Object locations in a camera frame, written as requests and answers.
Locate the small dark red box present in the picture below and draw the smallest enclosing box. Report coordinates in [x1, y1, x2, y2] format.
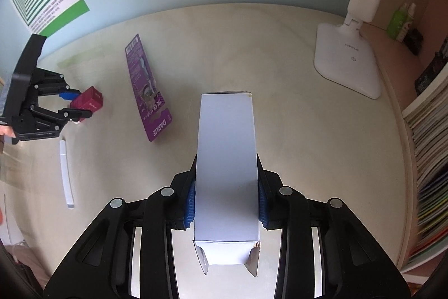
[69, 86, 103, 113]

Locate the white desk lamp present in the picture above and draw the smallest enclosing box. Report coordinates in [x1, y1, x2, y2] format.
[314, 0, 382, 99]

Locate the purple toothbrush card package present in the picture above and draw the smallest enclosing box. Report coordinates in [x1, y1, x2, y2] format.
[125, 34, 172, 142]

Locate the white marker pen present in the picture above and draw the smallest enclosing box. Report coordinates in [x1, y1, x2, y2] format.
[59, 140, 74, 209]

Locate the plain white tall box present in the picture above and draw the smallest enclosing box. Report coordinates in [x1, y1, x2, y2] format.
[194, 92, 260, 276]

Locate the wooden bookshelf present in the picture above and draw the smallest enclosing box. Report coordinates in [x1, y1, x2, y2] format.
[361, 0, 447, 288]

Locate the green spray bottle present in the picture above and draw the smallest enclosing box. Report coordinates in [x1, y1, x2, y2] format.
[386, 2, 409, 40]

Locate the person's left hand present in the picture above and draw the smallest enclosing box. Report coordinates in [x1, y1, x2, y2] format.
[0, 124, 15, 138]

